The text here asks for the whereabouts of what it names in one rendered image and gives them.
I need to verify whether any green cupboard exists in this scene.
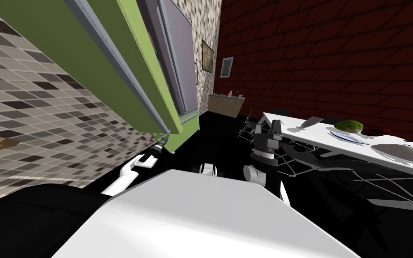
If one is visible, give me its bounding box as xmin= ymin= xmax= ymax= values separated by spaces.
xmin=0 ymin=0 xmax=201 ymax=154

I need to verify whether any green watermelon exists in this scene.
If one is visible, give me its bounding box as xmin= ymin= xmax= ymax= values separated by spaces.
xmin=333 ymin=120 xmax=365 ymax=134

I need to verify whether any grey wedge-shaped utensil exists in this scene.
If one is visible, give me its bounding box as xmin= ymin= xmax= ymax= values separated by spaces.
xmin=299 ymin=116 xmax=324 ymax=130

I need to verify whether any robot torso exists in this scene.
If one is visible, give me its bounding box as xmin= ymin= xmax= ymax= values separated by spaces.
xmin=50 ymin=162 xmax=361 ymax=258

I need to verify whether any grey bar handle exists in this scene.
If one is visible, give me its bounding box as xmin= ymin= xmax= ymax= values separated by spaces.
xmin=64 ymin=0 xmax=171 ymax=135

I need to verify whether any dark framed wall picture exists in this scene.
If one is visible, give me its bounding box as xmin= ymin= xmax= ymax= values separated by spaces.
xmin=201 ymin=39 xmax=215 ymax=74

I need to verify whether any brown sideboard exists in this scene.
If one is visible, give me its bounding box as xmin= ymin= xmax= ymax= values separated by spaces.
xmin=208 ymin=90 xmax=246 ymax=119

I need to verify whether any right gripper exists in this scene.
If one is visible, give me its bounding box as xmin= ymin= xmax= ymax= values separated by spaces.
xmin=252 ymin=120 xmax=283 ymax=153

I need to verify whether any blue and white plate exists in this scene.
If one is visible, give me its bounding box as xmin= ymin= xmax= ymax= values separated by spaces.
xmin=329 ymin=130 xmax=370 ymax=146

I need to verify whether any black wire chair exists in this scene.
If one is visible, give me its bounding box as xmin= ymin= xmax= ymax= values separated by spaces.
xmin=238 ymin=110 xmax=264 ymax=145
xmin=277 ymin=139 xmax=338 ymax=178

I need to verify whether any pale framed wall picture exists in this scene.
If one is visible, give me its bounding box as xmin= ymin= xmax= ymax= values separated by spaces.
xmin=220 ymin=56 xmax=235 ymax=79

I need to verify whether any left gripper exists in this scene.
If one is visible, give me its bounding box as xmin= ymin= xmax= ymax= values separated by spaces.
xmin=155 ymin=133 xmax=171 ymax=150

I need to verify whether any white table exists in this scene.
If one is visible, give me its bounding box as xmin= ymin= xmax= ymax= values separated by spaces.
xmin=262 ymin=112 xmax=413 ymax=178

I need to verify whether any grey framed window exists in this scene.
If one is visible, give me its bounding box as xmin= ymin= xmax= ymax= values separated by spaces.
xmin=136 ymin=0 xmax=200 ymax=117

